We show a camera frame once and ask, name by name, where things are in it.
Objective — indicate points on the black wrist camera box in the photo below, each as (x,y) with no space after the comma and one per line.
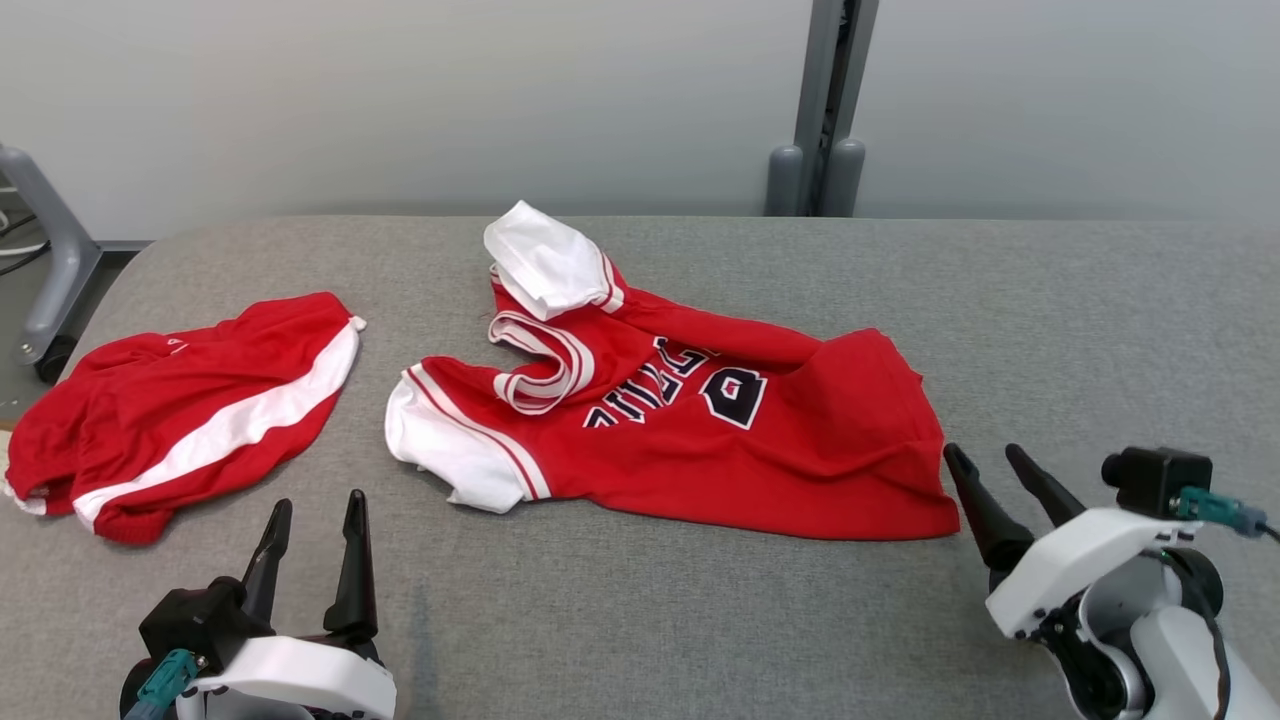
(195,620)
(1155,480)

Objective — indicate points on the grey tubular stand leg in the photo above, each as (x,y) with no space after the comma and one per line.
(60,270)

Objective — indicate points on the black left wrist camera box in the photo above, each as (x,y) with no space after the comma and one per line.
(195,620)

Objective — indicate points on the red white basketball jersey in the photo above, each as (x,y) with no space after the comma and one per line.
(700,450)

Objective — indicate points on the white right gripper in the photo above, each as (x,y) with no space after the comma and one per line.
(1080,560)

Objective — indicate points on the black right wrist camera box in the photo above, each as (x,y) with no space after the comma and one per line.
(1155,480)

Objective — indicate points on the black caster wheel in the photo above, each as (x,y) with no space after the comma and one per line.
(55,362)

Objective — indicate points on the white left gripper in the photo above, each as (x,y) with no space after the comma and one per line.
(300,680)

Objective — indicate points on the grey partition post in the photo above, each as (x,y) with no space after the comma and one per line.
(835,80)

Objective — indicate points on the grey fabric upholstered platform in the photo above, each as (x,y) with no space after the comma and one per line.
(650,620)

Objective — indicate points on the red shorts with white stripe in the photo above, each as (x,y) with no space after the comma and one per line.
(180,400)

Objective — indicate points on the grey rounded post foot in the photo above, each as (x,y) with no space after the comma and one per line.
(785,185)
(843,180)

